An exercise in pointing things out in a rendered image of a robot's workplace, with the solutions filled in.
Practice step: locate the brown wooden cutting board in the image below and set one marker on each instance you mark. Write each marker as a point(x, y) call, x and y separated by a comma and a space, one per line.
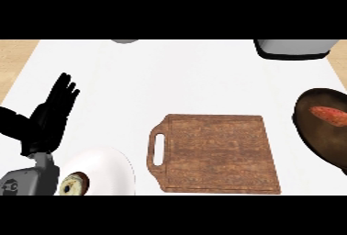
point(217, 154)

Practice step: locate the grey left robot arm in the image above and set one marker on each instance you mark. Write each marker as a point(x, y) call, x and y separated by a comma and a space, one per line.
point(31, 180)

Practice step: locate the grey and black appliance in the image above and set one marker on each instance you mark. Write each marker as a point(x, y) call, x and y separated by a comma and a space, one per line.
point(294, 49)

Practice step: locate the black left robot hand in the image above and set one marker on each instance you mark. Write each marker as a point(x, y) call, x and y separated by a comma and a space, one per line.
point(50, 116)

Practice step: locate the small grey object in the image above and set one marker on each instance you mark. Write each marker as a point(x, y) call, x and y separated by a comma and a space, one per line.
point(124, 41)

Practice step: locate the white plate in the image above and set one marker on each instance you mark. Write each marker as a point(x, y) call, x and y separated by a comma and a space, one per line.
point(102, 171)

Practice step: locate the cupcake with pale frosting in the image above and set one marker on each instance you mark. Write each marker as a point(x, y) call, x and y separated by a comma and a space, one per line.
point(72, 184)

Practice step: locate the dark brown pan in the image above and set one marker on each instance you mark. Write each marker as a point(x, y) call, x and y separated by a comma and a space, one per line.
point(322, 128)

